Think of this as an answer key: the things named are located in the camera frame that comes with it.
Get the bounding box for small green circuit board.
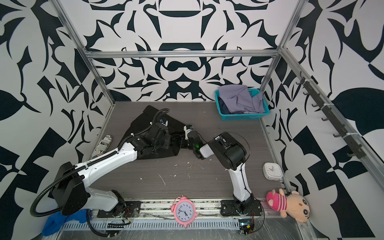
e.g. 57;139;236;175
239;219;255;235

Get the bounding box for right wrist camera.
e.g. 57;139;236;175
183;125;194;140

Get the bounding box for white slotted cable duct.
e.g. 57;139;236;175
61;218;241;232

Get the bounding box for white square clock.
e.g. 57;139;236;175
263;163;283;181

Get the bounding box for purple grey skirt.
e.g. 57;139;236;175
218;85;264;114

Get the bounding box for black wall hook rack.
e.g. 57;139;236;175
297;72;367;159

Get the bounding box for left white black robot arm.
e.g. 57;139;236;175
30;108;171;218

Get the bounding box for black skirt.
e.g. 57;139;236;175
118;106;186;160

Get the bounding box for pink alarm clock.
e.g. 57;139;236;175
171;196;198;228

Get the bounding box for blue cloth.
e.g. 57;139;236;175
42;210;87;237

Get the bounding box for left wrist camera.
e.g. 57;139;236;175
159;118;169;127

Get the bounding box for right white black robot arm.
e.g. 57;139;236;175
182;129;257;216

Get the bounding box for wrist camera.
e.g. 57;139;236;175
183;125;194;140
159;118;169;127

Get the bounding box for teal plastic basket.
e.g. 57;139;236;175
215;90;270;121

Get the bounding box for pink plush pig toy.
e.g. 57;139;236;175
267;189;311;223

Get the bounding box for dark navy garment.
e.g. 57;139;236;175
218;97;231;115

